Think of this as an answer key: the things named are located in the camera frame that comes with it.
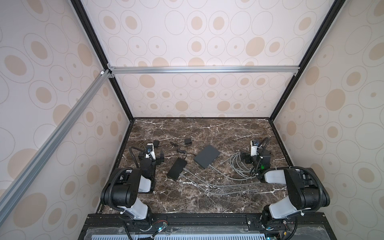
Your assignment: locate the black power adapter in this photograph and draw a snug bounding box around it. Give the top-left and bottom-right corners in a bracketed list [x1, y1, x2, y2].
[184, 138, 193, 147]
[153, 140, 160, 148]

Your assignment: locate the grey ethernet cable bundle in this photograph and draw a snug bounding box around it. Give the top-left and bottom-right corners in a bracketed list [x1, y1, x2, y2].
[208, 149, 259, 182]

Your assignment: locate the black adapter cable with plug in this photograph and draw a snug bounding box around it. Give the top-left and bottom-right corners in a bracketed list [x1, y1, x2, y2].
[169, 140, 188, 160]

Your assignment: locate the square dark grey switch box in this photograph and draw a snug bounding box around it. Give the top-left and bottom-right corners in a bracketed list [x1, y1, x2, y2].
[194, 145, 220, 169]

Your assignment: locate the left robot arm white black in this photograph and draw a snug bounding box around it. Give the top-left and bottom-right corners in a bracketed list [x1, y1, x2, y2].
[100, 148, 165, 226]

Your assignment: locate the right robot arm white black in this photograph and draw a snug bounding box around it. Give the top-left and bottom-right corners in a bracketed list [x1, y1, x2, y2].
[240, 146, 331, 226]

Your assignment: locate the small circuit board with LEDs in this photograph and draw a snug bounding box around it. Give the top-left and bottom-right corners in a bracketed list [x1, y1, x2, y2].
[151, 221, 168, 239]

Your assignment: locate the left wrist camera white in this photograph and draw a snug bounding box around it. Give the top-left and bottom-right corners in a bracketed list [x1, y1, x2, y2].
[145, 143, 156, 161]

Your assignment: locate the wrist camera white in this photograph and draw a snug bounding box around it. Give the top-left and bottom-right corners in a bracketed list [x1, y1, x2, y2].
[250, 140, 260, 157]
[145, 143, 156, 161]

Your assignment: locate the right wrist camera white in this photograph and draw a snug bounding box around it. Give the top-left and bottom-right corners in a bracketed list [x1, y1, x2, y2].
[250, 140, 260, 157]

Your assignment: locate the diagonal aluminium rail left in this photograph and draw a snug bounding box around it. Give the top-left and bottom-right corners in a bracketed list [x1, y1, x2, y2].
[1, 69, 112, 225]

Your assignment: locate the horizontal aluminium rail back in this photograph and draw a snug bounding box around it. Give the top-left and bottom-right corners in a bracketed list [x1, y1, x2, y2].
[110, 66, 300, 75]

